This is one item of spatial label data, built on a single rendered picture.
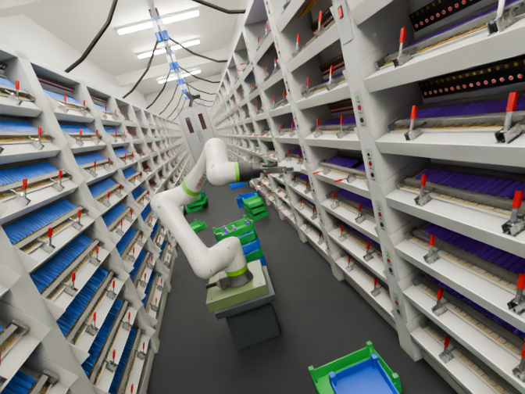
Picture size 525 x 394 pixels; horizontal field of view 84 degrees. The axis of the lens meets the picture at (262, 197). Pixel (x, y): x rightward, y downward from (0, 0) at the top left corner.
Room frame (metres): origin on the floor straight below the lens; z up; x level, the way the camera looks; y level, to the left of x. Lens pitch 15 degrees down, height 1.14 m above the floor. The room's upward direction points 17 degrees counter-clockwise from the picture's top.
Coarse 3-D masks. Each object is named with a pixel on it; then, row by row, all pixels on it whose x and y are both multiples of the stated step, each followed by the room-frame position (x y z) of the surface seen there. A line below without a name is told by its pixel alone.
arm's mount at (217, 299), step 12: (252, 264) 1.60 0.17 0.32; (216, 276) 1.59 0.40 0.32; (264, 276) 1.49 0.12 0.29; (216, 288) 1.43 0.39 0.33; (228, 288) 1.39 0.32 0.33; (240, 288) 1.36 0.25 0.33; (252, 288) 1.32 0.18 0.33; (264, 288) 1.32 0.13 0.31; (216, 300) 1.31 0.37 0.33; (228, 300) 1.31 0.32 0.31; (240, 300) 1.32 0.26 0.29
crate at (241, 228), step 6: (234, 222) 2.33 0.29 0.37; (240, 222) 2.34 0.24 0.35; (252, 222) 2.17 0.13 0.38; (222, 228) 2.30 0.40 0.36; (228, 228) 2.31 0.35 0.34; (240, 228) 2.14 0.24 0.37; (246, 228) 2.15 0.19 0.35; (252, 228) 2.16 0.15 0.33; (216, 234) 2.10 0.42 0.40; (228, 234) 2.11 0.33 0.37; (234, 234) 2.12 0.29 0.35; (240, 234) 2.13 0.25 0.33
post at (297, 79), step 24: (264, 0) 1.74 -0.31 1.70; (288, 0) 1.67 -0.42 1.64; (288, 24) 1.66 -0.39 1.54; (288, 48) 1.66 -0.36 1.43; (288, 72) 1.65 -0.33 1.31; (312, 72) 1.67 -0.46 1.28; (288, 96) 1.74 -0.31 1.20; (312, 120) 1.66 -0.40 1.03; (312, 192) 1.74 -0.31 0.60; (336, 264) 1.65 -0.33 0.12
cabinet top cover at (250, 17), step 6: (252, 0) 1.95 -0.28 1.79; (258, 0) 1.95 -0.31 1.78; (252, 6) 2.03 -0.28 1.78; (258, 6) 2.06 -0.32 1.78; (264, 6) 2.09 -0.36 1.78; (246, 12) 2.17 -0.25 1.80; (252, 12) 2.12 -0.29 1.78; (258, 12) 2.15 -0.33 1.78; (264, 12) 2.19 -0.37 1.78; (246, 18) 2.21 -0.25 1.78; (252, 18) 2.24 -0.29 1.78; (258, 18) 2.28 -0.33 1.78; (264, 18) 2.32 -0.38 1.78; (246, 24) 2.34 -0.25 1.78
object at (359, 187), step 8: (328, 152) 1.67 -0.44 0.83; (336, 152) 1.67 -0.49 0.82; (360, 152) 1.41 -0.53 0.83; (320, 160) 1.66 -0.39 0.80; (312, 168) 1.65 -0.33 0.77; (320, 168) 1.63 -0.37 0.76; (320, 176) 1.54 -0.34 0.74; (328, 176) 1.44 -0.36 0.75; (336, 176) 1.38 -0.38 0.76; (344, 176) 1.33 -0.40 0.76; (336, 184) 1.38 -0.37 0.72; (344, 184) 1.27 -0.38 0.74; (352, 184) 1.19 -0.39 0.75; (360, 184) 1.15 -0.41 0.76; (368, 184) 1.05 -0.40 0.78; (360, 192) 1.14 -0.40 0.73; (368, 192) 1.07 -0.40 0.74
